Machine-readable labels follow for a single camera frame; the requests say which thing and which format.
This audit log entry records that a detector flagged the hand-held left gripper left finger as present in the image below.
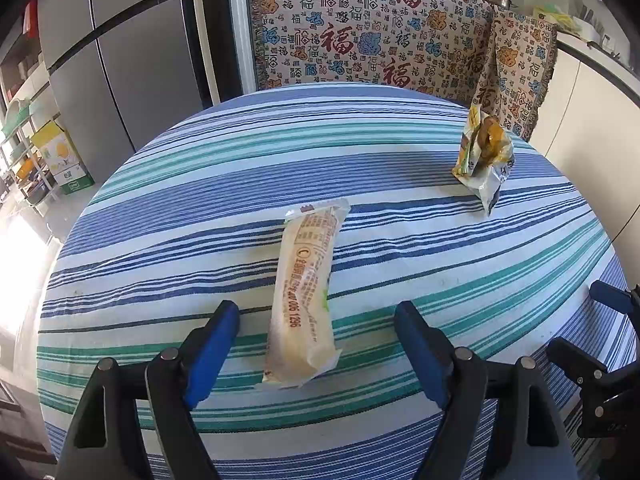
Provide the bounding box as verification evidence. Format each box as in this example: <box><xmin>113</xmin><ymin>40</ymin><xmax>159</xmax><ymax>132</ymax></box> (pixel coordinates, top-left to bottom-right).
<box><xmin>59</xmin><ymin>300</ymin><xmax>242</xmax><ymax>480</ymax></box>

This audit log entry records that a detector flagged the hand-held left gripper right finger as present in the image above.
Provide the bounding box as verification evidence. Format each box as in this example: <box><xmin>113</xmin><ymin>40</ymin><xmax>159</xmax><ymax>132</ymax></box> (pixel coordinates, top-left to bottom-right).
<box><xmin>394</xmin><ymin>300</ymin><xmax>581</xmax><ymax>480</ymax></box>

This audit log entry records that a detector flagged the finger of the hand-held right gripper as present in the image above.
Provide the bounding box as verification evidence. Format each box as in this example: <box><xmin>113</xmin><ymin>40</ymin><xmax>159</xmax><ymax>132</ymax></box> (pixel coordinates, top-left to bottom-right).
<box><xmin>589</xmin><ymin>280</ymin><xmax>640</xmax><ymax>317</ymax></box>
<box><xmin>546</xmin><ymin>337</ymin><xmax>640</xmax><ymax>392</ymax></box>

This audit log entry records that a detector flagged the beige bread wrapper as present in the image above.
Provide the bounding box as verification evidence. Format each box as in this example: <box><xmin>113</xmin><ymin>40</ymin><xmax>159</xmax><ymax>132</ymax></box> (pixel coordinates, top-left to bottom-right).
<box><xmin>254</xmin><ymin>198</ymin><xmax>351</xmax><ymax>391</ymax></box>

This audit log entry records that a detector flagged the yellow snack packet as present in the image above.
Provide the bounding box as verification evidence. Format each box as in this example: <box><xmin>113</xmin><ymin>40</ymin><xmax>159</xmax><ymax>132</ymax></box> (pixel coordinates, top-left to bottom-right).
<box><xmin>451</xmin><ymin>104</ymin><xmax>516</xmax><ymax>217</ymax></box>

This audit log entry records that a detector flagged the blue striped tablecloth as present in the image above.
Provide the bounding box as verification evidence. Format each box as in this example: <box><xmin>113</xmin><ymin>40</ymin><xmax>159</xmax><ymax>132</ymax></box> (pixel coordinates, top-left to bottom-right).
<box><xmin>36</xmin><ymin>82</ymin><xmax>634</xmax><ymax>480</ymax></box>

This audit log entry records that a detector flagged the white kitchen counter cabinet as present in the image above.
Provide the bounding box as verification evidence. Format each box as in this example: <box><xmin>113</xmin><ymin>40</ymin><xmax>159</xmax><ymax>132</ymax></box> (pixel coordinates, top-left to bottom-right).
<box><xmin>526</xmin><ymin>30</ymin><xmax>640</xmax><ymax>288</ymax></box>

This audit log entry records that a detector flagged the small patterned cloth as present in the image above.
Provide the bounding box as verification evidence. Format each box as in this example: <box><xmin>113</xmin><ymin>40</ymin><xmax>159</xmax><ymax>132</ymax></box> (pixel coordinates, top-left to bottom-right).
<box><xmin>469</xmin><ymin>7</ymin><xmax>559</xmax><ymax>144</ymax></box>

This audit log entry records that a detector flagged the yellow green cardboard box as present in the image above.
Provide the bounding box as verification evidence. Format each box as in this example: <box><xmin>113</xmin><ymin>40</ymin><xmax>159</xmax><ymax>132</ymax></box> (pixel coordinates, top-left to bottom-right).
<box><xmin>29</xmin><ymin>119</ymin><xmax>96</xmax><ymax>196</ymax></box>

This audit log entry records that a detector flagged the plastic storage rack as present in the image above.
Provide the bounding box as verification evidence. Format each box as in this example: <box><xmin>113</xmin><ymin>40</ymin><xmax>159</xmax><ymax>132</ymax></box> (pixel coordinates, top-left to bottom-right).
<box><xmin>0</xmin><ymin>94</ymin><xmax>57</xmax><ymax>207</ymax></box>

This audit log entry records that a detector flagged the white utensil holder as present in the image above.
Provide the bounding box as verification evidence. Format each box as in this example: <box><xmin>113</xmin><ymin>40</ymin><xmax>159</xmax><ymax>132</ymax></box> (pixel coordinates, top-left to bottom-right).
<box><xmin>570</xmin><ymin>4</ymin><xmax>602</xmax><ymax>42</ymax></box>

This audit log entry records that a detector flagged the yellow green bag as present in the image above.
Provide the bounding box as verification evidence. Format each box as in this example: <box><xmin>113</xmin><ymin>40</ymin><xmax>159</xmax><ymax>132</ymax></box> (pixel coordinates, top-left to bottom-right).
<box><xmin>532</xmin><ymin>5</ymin><xmax>576</xmax><ymax>31</ymax></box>

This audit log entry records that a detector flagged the grey refrigerator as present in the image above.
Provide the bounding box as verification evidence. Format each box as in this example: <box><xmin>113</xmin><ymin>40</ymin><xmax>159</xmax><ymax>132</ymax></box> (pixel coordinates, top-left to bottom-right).
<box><xmin>37</xmin><ymin>0</ymin><xmax>212</xmax><ymax>154</ymax></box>

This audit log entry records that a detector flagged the red hanging bag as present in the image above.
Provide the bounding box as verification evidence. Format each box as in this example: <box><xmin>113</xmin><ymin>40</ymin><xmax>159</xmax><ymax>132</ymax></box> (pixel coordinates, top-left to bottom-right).
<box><xmin>22</xmin><ymin>0</ymin><xmax>41</xmax><ymax>39</ymax></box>

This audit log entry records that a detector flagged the wall shelf unit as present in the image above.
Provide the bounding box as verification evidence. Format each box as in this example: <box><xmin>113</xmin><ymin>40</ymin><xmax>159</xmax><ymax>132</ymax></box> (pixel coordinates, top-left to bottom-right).
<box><xmin>0</xmin><ymin>0</ymin><xmax>52</xmax><ymax>107</ymax></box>

